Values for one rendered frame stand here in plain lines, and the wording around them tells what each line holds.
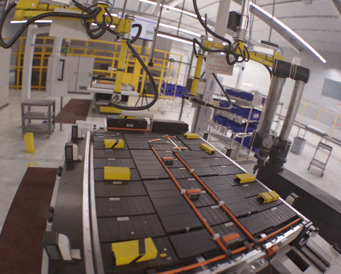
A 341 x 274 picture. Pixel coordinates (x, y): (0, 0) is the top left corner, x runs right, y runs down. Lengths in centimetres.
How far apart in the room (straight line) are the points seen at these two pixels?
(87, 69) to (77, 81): 80
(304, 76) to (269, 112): 52
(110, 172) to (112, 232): 40
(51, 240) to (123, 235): 29
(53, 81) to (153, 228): 348
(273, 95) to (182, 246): 156
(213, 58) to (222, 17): 381
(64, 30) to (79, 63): 886
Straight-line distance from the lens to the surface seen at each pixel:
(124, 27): 174
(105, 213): 89
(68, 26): 155
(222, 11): 602
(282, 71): 184
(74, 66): 1040
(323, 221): 213
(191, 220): 92
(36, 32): 483
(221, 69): 222
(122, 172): 109
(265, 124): 205
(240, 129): 414
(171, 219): 89
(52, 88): 394
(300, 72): 185
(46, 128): 436
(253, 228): 102
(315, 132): 1078
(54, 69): 391
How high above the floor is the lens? 162
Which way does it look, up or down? 19 degrees down
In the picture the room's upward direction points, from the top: 11 degrees clockwise
